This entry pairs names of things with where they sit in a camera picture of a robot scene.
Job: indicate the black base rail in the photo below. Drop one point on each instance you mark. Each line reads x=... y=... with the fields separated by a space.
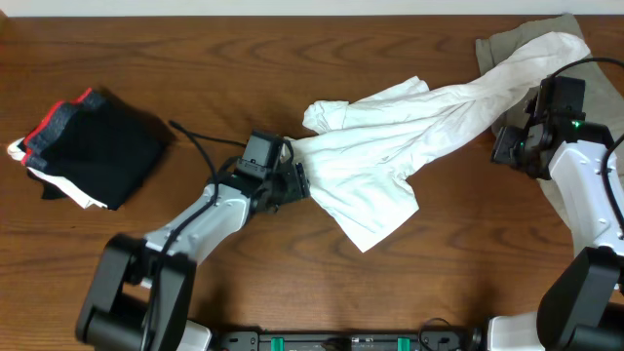
x=434 y=335

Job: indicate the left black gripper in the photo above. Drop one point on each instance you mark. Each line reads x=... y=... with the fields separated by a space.
x=291 y=181

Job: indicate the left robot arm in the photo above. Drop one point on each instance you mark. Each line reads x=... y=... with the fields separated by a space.
x=140 y=295

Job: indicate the black folded garment red trim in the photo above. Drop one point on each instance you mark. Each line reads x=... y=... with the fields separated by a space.
x=101 y=144

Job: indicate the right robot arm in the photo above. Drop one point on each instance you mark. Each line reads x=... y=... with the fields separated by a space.
x=575 y=313

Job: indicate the white t-shirt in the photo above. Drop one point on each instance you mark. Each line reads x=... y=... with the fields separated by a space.
x=362 y=153

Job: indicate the white folded garment under black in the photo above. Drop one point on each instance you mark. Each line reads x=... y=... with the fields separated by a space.
x=62 y=184

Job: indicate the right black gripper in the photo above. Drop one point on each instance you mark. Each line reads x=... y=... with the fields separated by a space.
x=503 y=149

